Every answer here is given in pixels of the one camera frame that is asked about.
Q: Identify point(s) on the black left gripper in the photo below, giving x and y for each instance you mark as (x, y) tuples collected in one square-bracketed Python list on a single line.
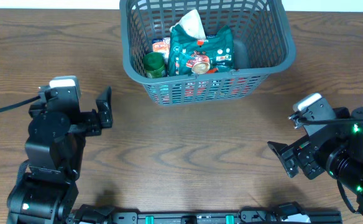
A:
[(91, 126)]

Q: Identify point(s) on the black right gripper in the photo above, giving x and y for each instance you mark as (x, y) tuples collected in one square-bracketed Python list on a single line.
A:
[(293, 158)]

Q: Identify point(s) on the green lid jar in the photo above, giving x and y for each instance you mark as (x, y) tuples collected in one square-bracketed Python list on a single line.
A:
[(154, 65)]

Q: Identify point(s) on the orange tissue multipack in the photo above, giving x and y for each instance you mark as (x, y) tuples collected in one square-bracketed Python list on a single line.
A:
[(162, 46)]

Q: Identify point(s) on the green Nescafe coffee bag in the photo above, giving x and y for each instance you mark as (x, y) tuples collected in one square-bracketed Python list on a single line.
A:
[(190, 56)]

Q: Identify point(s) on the beige brown snack bag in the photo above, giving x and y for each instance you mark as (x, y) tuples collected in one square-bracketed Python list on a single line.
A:
[(192, 25)]

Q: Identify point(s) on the light green snack packet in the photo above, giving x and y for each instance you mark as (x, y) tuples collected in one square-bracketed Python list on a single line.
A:
[(161, 92)]

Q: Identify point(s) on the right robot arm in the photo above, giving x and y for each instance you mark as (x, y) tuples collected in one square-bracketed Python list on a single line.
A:
[(346, 165)]

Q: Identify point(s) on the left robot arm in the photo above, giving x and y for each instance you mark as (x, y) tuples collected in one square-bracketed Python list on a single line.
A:
[(45, 189)]

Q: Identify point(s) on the grey plastic basket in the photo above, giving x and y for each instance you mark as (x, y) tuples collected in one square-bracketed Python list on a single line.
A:
[(263, 45)]

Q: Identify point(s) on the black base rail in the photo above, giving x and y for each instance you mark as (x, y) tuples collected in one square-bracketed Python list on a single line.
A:
[(290, 212)]

